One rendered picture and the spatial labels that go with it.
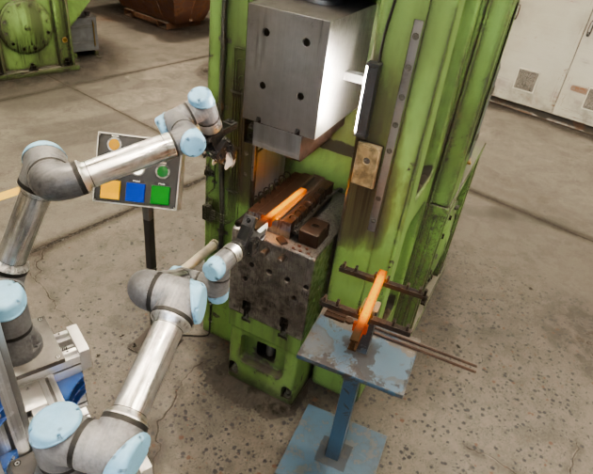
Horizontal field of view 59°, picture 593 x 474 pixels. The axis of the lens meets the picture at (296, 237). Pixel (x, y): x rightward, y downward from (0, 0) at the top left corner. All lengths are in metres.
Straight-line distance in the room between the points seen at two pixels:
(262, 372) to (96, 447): 1.40
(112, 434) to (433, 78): 1.39
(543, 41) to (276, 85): 5.32
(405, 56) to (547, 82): 5.24
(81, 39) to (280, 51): 5.42
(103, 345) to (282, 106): 1.67
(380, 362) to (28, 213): 1.26
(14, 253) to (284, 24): 1.10
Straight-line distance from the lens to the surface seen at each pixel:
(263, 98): 1.94
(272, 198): 2.24
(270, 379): 2.63
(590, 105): 6.95
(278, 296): 2.24
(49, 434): 1.37
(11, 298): 1.73
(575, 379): 3.40
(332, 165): 2.46
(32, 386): 1.91
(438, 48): 1.82
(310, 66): 1.82
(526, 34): 7.00
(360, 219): 2.11
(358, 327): 1.68
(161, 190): 2.19
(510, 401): 3.08
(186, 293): 1.46
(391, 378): 1.96
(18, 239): 1.76
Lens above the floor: 2.14
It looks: 35 degrees down
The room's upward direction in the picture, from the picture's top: 8 degrees clockwise
